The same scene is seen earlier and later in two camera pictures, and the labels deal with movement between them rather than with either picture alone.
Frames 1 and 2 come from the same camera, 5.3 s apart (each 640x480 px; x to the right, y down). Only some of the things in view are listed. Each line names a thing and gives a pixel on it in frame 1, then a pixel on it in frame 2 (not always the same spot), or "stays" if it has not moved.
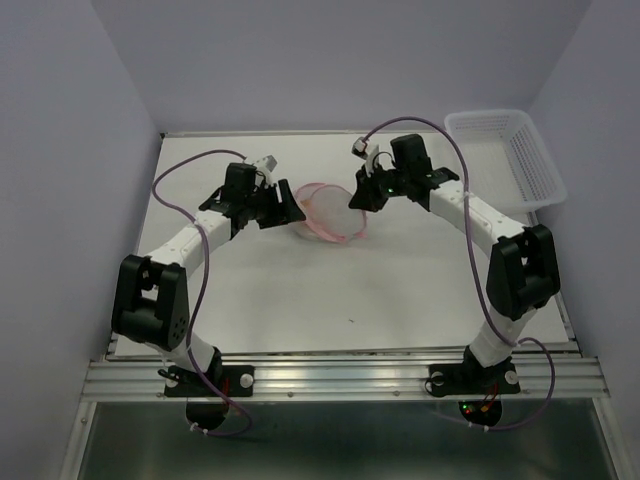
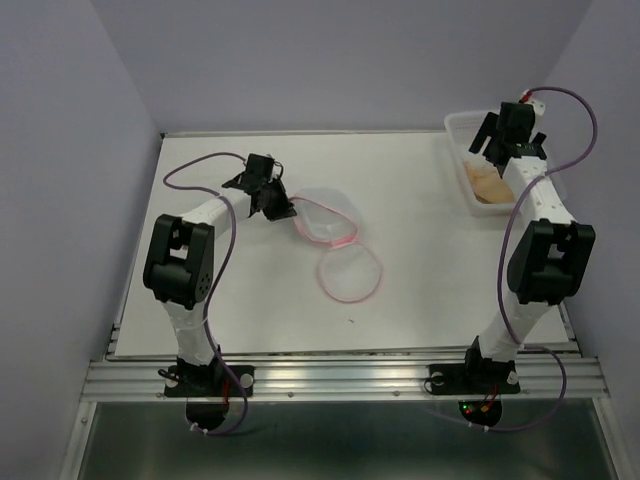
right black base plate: x=472 y=379 stays
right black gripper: x=364 y=197 → x=487 y=128
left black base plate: x=233 y=380 stays
